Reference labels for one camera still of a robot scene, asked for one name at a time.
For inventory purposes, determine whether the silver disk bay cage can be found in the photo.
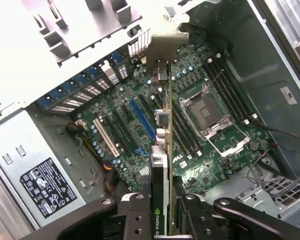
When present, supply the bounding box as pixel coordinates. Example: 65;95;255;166
229;172;300;226

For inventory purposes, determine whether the green motherboard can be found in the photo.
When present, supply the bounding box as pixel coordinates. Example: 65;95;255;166
72;26;278;201

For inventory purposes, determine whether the coin cell battery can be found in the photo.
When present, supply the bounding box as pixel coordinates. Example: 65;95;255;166
248;139;260;151

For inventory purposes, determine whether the white expansion slot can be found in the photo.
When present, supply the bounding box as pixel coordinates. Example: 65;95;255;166
92;116;121;159

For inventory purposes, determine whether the black long expansion slot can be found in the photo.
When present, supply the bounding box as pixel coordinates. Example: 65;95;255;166
137;91;158;118
112;107;141;150
102;113;132;156

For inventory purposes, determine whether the metal socket cover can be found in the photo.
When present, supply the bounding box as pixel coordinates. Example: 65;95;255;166
204;122;251;158

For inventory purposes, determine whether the grey power supply unit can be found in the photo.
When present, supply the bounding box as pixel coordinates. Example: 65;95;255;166
0;101;92;232

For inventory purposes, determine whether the white power connector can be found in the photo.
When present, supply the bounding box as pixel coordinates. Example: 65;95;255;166
74;119;88;131

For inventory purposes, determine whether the blue expansion slot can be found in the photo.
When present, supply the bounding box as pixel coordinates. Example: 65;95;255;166
129;98;158;141

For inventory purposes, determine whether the perforated metal slot cover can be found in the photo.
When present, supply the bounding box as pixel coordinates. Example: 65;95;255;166
117;62;130;81
85;84;103;95
95;78;112;90
49;104;77;115
63;97;91;107
73;91;94;101

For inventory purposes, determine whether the CPU socket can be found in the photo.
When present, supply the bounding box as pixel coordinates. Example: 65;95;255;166
179;83;232;132

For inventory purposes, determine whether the black short expansion slot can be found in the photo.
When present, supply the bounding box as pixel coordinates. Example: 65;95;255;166
121;102;135;120

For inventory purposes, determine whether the blue slot clip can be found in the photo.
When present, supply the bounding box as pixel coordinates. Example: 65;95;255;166
74;72;91;85
106;51;123;66
87;65;102;78
46;86;66;101
62;78;79;93
35;95;52;111

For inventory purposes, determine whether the black PC case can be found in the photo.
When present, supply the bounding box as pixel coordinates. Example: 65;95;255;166
0;0;300;240

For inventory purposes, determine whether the grey parts rack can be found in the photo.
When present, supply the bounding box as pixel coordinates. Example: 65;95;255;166
14;0;144;70

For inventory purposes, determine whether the yellow black power cable bundle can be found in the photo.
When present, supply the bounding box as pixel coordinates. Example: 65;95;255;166
66;122;121;195

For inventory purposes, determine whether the black looped wire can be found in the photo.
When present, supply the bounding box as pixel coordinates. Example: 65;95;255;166
261;123;300;155

